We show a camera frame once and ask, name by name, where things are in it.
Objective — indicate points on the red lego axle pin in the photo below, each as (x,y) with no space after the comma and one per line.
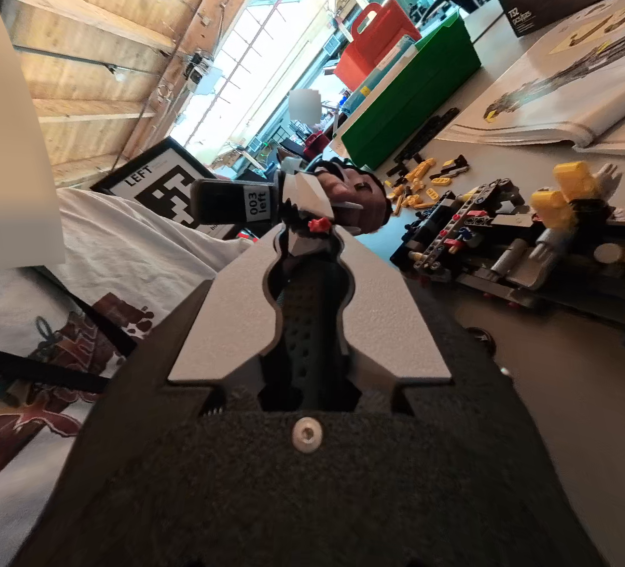
(320,224)

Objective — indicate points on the person's light clothing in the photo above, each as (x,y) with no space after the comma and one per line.
(122,244)

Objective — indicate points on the lego instruction booklet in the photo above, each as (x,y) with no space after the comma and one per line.
(561,103)

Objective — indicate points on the person's left hand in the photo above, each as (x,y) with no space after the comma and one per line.
(371,205)

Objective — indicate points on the green plastic bin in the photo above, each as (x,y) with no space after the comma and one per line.
(415,103)

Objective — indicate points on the lego car chassis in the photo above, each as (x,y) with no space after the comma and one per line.
(512,254)

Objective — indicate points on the pile of yellow black lego pieces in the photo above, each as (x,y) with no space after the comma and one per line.
(415,171)

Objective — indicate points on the orange bag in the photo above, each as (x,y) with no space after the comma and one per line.
(381,44)

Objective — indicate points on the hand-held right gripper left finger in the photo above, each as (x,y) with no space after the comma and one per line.
(224,327)

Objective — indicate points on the black lego frame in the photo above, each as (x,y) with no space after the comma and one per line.
(410,152)
(439,120)

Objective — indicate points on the teal padded package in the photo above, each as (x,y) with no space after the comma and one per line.
(354,99)

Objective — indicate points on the ceiling mounted device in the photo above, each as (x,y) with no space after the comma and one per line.
(202,74)

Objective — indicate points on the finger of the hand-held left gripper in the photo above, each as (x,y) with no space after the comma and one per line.
(349,206)
(310,196)

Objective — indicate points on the black lego steering wheel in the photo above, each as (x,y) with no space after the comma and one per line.
(483,340)

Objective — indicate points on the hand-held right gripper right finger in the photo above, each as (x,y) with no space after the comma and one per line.
(390,327)

